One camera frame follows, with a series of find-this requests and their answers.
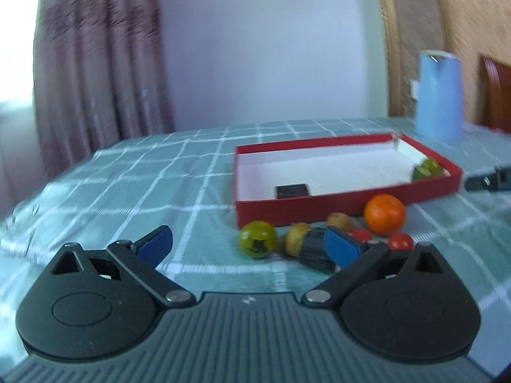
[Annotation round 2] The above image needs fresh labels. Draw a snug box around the black block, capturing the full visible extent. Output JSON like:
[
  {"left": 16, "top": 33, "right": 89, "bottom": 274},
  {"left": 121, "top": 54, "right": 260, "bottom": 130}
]
[
  {"left": 299, "top": 227, "right": 340, "bottom": 274},
  {"left": 275, "top": 184, "right": 310, "bottom": 199}
]

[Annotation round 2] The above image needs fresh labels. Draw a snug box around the red cherry tomato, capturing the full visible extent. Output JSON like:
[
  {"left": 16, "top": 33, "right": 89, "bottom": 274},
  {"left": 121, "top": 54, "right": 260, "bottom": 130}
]
[
  {"left": 347, "top": 228, "right": 374, "bottom": 244},
  {"left": 388, "top": 232, "right": 415, "bottom": 251}
]

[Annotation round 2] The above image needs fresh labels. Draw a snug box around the green tomato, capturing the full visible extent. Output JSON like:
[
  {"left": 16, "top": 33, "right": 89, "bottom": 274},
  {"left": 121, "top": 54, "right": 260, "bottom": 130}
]
[
  {"left": 239, "top": 221, "right": 279, "bottom": 259},
  {"left": 421, "top": 157, "right": 443, "bottom": 177}
]

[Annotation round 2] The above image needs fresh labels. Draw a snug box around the red cardboard box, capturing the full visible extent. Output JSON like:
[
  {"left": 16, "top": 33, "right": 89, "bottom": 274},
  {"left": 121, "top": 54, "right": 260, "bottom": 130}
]
[{"left": 233, "top": 132, "right": 463, "bottom": 228}]

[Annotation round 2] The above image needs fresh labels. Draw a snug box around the orange mandarin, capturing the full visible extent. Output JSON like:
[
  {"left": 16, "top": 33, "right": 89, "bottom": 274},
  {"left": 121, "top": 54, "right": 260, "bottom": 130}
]
[{"left": 363, "top": 194, "right": 407, "bottom": 236}]

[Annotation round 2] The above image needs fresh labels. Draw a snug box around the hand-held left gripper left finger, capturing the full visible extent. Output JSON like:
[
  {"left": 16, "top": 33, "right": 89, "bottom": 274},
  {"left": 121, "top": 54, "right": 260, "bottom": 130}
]
[{"left": 47, "top": 225, "right": 196, "bottom": 309}]

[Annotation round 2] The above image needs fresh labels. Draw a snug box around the wooden chair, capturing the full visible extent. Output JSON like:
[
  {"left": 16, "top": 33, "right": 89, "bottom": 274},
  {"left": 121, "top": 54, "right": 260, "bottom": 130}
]
[{"left": 479, "top": 55, "right": 511, "bottom": 134}]

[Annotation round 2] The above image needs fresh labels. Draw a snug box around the gold wall moulding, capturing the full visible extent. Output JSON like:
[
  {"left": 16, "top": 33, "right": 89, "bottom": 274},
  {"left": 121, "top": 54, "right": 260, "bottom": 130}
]
[{"left": 373, "top": 0, "right": 448, "bottom": 117}]

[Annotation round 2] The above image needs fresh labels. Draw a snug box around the brown longan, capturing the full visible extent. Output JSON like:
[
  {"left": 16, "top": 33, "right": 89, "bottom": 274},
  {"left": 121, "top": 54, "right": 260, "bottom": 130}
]
[
  {"left": 327, "top": 212, "right": 356, "bottom": 232},
  {"left": 284, "top": 222, "right": 314, "bottom": 257}
]

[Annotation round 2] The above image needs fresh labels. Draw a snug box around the pink patterned curtain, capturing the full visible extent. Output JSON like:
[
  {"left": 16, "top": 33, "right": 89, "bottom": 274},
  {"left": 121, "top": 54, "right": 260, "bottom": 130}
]
[{"left": 32, "top": 0, "right": 176, "bottom": 172}]

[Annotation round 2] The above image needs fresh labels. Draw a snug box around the blue kettle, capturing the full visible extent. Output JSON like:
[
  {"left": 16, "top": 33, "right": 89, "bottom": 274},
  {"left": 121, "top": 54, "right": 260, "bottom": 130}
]
[{"left": 415, "top": 50, "right": 464, "bottom": 142}]

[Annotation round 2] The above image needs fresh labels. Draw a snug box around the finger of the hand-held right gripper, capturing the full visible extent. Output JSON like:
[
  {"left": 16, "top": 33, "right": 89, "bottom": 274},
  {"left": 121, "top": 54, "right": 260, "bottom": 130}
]
[{"left": 465, "top": 164, "right": 511, "bottom": 193}]

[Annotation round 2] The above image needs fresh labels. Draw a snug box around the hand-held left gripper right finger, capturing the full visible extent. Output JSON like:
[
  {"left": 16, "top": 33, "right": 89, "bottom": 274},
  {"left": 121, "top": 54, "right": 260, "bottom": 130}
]
[{"left": 301, "top": 227, "right": 446, "bottom": 310}]

